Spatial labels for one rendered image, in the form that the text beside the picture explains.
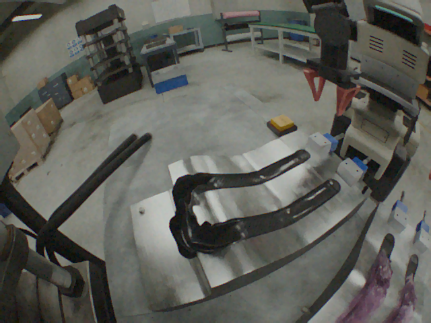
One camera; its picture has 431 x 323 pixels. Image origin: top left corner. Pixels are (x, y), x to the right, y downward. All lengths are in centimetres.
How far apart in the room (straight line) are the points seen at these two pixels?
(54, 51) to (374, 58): 760
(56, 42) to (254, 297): 757
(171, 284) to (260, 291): 17
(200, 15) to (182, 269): 679
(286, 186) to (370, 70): 48
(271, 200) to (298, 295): 21
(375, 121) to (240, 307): 70
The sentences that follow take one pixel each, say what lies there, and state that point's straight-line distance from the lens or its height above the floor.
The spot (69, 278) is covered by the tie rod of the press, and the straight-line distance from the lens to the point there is 56.
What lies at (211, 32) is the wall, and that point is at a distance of 696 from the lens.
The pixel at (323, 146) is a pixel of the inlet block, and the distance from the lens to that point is 46.
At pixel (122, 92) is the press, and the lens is 426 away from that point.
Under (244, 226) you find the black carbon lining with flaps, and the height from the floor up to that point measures 92.
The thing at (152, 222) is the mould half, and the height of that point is 86.
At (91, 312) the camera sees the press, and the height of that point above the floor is 79.
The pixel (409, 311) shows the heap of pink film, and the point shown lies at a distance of 42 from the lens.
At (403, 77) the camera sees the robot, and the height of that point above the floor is 109.
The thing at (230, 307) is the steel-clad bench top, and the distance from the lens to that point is 40.
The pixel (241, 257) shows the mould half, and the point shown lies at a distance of 28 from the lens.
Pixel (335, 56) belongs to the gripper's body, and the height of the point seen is 113.
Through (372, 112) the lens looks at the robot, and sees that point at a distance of 77.
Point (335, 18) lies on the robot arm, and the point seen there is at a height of 120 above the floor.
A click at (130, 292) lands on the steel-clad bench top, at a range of 47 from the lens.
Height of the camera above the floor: 120
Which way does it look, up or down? 44 degrees down
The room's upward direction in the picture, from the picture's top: 12 degrees counter-clockwise
